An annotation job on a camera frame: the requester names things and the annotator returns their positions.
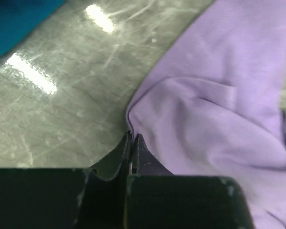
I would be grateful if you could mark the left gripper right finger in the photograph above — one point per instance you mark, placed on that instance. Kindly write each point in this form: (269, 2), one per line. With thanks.
(143, 162)

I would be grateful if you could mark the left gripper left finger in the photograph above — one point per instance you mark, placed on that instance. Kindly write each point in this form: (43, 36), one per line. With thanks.
(110, 165)

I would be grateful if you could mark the purple t-shirt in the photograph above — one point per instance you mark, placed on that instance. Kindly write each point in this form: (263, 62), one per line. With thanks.
(210, 106)

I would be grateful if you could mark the blue folded t-shirt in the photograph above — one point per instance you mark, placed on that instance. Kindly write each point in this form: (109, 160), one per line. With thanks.
(19, 17)

